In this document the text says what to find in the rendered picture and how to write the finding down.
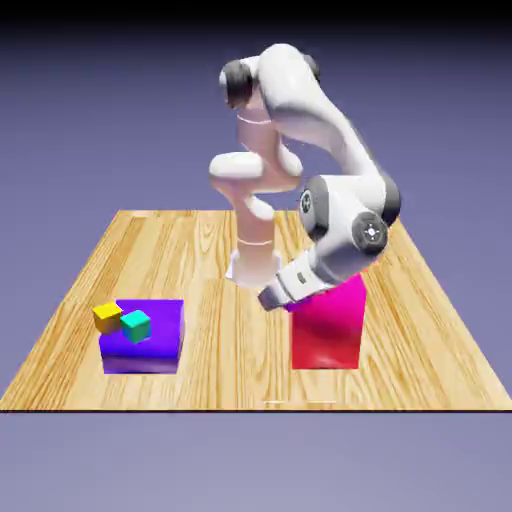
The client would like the small yellow cube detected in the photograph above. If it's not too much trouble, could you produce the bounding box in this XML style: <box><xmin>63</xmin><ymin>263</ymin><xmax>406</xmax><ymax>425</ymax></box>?
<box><xmin>92</xmin><ymin>301</ymin><xmax>124</xmax><ymax>336</ymax></box>

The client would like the small teal cube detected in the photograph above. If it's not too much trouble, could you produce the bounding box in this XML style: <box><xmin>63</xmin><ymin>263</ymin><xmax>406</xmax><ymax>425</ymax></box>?
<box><xmin>119</xmin><ymin>309</ymin><xmax>153</xmax><ymax>345</ymax></box>

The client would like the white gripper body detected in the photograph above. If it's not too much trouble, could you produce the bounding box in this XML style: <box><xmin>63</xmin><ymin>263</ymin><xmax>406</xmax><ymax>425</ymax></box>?
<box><xmin>257</xmin><ymin>279</ymin><xmax>300</xmax><ymax>313</ymax></box>

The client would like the large pink box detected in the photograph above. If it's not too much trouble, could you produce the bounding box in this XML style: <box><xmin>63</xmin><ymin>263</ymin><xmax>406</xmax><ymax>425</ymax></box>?
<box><xmin>290</xmin><ymin>270</ymin><xmax>368</xmax><ymax>371</ymax></box>

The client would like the large purple box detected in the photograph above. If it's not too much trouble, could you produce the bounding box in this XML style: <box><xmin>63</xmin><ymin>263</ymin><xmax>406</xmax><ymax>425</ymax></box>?
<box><xmin>98</xmin><ymin>298</ymin><xmax>186</xmax><ymax>376</ymax></box>

